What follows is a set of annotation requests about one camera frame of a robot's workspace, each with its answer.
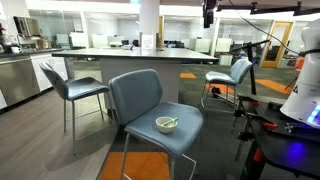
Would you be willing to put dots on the white mug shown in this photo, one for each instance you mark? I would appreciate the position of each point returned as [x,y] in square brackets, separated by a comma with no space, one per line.
[15,49]

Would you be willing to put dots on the orange framed glass door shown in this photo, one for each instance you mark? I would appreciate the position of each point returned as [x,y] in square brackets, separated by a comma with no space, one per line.
[276,43]

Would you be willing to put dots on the orange chair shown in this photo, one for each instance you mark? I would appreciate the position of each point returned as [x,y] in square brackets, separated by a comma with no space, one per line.
[299,65]

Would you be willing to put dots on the steel microwave oven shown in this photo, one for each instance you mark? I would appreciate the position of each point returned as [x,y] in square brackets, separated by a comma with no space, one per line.
[28,26]

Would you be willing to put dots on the white ceramic bowl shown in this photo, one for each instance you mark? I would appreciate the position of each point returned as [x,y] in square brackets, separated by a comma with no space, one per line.
[165,128]

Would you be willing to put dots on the white standing sign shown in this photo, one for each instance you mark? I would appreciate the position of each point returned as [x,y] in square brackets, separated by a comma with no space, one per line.
[147,41]

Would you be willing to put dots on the brown box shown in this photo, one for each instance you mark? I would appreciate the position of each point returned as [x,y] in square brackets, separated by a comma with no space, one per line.
[42,44]

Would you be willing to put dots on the grey island table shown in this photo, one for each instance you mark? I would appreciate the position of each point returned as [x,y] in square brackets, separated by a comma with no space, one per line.
[140,53]

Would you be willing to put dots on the steel kitchen counter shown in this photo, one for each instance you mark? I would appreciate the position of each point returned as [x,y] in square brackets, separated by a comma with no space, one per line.
[20,76]

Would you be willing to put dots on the black robot table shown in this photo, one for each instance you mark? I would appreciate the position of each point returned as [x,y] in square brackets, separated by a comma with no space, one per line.
[286,150]

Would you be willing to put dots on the black tripod stand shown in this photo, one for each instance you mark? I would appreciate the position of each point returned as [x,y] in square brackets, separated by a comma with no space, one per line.
[252,66]

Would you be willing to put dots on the orange clamp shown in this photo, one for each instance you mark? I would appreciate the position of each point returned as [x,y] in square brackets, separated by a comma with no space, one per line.
[270,126]
[258,155]

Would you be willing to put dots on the small white dish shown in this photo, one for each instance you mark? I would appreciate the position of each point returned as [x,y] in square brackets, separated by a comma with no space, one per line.
[127,47]

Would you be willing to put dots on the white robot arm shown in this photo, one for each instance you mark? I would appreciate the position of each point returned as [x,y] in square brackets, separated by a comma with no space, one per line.
[306,93]

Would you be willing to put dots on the black overhead rail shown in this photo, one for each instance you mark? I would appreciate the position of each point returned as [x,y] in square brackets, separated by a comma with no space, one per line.
[273,8]

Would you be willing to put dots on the white pillar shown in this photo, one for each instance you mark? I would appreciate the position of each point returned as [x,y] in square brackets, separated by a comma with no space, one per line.
[149,16]

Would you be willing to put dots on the green marker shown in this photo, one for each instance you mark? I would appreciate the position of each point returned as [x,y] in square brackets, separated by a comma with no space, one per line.
[173,120]

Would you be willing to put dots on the black overhead camera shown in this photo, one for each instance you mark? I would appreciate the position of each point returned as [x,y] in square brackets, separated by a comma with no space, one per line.
[209,13]

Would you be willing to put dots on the blue padded chair holding bowl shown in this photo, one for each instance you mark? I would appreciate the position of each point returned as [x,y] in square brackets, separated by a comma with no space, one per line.
[136,93]

